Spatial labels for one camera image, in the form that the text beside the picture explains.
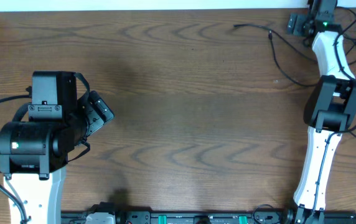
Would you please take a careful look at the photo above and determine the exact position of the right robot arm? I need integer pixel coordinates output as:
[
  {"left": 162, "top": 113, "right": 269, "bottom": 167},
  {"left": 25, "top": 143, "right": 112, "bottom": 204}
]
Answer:
[{"left": 281, "top": 0, "right": 356, "bottom": 223}]

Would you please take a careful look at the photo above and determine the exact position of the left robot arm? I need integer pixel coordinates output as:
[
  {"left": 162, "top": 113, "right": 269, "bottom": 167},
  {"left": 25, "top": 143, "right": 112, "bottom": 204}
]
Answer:
[{"left": 0, "top": 71, "right": 115, "bottom": 223}]

